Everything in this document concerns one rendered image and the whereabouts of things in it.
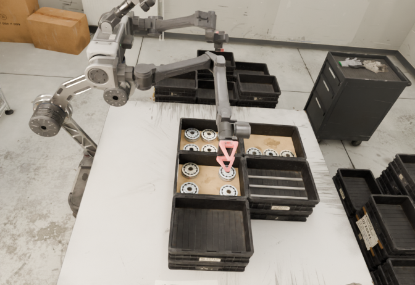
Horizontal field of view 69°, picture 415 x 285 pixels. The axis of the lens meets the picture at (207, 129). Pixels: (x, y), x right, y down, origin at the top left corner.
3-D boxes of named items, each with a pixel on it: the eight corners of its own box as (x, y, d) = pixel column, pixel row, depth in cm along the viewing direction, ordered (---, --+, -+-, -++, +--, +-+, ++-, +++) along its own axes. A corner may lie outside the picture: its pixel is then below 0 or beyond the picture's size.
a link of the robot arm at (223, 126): (216, 129, 125) (218, 119, 121) (233, 130, 126) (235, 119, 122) (217, 141, 120) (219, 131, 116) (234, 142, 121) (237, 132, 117)
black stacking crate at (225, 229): (167, 261, 145) (168, 251, 137) (172, 206, 166) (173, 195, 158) (249, 264, 148) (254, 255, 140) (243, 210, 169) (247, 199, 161)
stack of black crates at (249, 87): (232, 125, 315) (240, 90, 283) (230, 107, 336) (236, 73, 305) (270, 127, 319) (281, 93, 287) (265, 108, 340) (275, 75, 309)
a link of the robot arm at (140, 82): (131, 76, 146) (130, 66, 142) (152, 77, 147) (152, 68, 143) (128, 87, 139) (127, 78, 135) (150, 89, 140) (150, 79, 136)
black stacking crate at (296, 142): (239, 167, 191) (243, 155, 183) (236, 134, 212) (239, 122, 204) (301, 171, 193) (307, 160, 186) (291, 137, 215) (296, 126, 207)
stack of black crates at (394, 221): (401, 277, 219) (441, 250, 188) (362, 276, 217) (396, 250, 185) (378, 225, 248) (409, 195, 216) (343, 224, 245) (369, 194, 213)
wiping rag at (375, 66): (365, 72, 278) (367, 69, 276) (356, 59, 294) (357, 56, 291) (394, 74, 281) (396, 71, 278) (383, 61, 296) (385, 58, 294)
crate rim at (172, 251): (167, 253, 138) (167, 251, 136) (172, 197, 159) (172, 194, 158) (253, 256, 141) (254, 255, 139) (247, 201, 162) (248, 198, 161)
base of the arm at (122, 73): (118, 78, 148) (115, 56, 140) (135, 78, 149) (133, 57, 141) (115, 88, 142) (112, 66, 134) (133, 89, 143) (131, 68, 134)
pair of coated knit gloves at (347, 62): (341, 68, 279) (343, 65, 277) (335, 57, 292) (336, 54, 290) (367, 70, 282) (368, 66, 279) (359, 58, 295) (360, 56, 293)
